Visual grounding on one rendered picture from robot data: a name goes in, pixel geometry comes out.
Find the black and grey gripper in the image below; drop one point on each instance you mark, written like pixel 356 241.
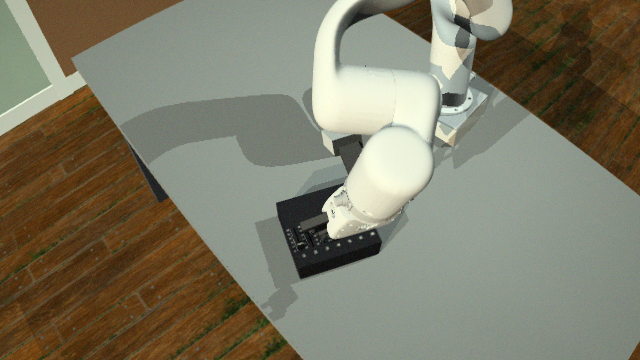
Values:
pixel 341 223

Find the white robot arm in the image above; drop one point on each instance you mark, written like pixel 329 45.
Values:
pixel 348 101

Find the black lighting desk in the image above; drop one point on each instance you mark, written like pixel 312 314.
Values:
pixel 313 255

